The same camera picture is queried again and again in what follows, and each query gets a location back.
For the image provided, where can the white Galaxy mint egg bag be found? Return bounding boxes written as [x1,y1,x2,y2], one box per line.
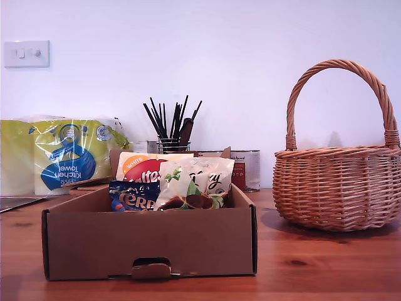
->
[169,156,235,201]
[155,160,231,211]

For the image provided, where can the white Maltesers mini bunnies bag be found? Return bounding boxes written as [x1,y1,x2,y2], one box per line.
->
[115,151,194,189]

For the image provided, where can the blue Terry's chocolate egg bag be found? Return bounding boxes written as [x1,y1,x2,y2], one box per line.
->
[108,180,162,213]

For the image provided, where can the brown cardboard box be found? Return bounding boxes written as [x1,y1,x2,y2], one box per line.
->
[41,145,258,282]

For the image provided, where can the red label tin can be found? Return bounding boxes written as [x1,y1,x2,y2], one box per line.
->
[231,149,261,193]

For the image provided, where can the small white paper carton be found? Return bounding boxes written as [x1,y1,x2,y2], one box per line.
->
[133,140,158,154]

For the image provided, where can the flat cork coaster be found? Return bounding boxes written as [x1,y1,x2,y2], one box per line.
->
[61,177,112,189]

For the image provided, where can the round cork mat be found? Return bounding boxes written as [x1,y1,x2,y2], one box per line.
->
[69,187,105,197]

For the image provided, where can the kitchen towel roll pack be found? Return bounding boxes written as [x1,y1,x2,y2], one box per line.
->
[0,115,131,197]

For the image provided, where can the dark flat sheet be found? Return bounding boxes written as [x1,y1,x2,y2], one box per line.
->
[0,196,48,214]

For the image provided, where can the brown wooden handle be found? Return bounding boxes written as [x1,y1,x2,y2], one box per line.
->
[179,117,194,147]

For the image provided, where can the wire utensil holder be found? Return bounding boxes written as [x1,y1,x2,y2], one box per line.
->
[156,135,192,154]

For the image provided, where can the woven wicker basket with handle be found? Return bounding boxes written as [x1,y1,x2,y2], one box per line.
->
[271,58,401,232]

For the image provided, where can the white wall switch plate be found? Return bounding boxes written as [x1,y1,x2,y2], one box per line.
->
[4,40,50,68]

